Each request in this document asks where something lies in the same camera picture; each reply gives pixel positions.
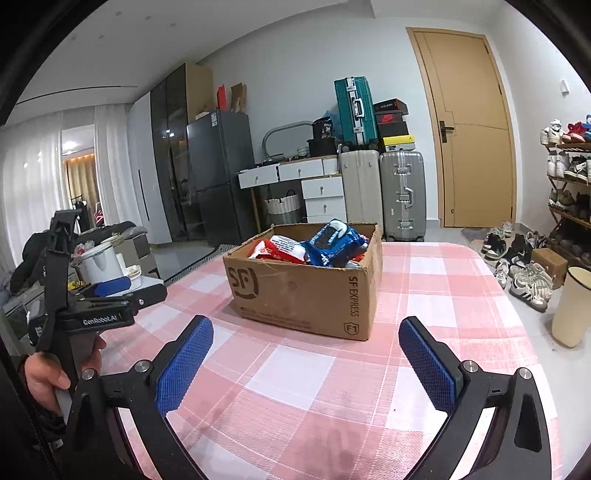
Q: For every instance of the stacked shoe boxes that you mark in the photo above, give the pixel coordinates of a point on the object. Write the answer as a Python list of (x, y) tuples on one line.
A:
[(392, 126)]

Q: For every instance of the white drawer desk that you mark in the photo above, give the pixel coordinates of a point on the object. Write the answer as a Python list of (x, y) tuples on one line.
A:
[(319, 179)]

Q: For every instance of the red blue cracker bag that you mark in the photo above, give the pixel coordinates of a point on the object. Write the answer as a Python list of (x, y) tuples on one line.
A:
[(280, 248)]

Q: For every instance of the silver suitcase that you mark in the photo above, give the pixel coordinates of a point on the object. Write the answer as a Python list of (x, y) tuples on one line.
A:
[(404, 195)]

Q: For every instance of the SF cardboard box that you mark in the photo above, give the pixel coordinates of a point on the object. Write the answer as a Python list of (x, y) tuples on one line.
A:
[(329, 301)]

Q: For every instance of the black sneakers on floor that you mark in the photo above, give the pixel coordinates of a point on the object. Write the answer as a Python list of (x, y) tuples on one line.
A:
[(519, 252)]

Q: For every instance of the wooden shoe rack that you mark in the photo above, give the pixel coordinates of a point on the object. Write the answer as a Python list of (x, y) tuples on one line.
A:
[(568, 171)]

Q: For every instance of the white striped sneakers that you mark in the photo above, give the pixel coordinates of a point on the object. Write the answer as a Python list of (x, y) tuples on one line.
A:
[(532, 285)]

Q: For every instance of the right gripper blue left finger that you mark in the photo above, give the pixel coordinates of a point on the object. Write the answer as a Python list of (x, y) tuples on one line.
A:
[(177, 363)]

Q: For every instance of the blue oreo snack pack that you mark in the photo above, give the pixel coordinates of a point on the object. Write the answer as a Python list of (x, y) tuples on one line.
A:
[(334, 245)]

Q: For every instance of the wooden door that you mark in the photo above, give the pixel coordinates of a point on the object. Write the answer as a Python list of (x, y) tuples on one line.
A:
[(472, 129)]

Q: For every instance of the beige suitcase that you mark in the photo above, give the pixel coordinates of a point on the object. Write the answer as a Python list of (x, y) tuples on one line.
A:
[(362, 187)]

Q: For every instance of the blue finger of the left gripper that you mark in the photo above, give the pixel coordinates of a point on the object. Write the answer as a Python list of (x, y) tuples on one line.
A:
[(110, 287), (145, 297)]

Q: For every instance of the black glass cabinet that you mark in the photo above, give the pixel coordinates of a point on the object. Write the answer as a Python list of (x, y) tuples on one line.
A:
[(175, 102)]

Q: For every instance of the oval mirror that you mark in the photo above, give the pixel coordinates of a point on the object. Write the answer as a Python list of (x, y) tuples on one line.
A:
[(287, 141)]

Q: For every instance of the teal suitcase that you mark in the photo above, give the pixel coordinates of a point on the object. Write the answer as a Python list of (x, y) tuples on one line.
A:
[(356, 111)]

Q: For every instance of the dark grey refrigerator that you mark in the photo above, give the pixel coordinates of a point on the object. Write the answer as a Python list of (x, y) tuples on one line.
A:
[(220, 147)]

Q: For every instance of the person's left hand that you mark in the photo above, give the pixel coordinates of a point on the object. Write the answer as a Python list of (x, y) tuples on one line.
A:
[(44, 377)]

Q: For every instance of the small cardboard box floor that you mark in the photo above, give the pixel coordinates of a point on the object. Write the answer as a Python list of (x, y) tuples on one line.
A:
[(553, 264)]

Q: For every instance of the woven laundry basket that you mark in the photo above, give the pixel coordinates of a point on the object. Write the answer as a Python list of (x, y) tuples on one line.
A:
[(283, 210)]

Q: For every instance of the black bag on desk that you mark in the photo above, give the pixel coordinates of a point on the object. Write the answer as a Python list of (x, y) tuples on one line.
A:
[(323, 140)]

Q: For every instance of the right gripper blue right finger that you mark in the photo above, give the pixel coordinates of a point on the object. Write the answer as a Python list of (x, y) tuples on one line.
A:
[(435, 364)]

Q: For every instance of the cream trash bin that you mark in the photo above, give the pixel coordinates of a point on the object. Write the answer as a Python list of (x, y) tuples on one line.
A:
[(573, 314)]

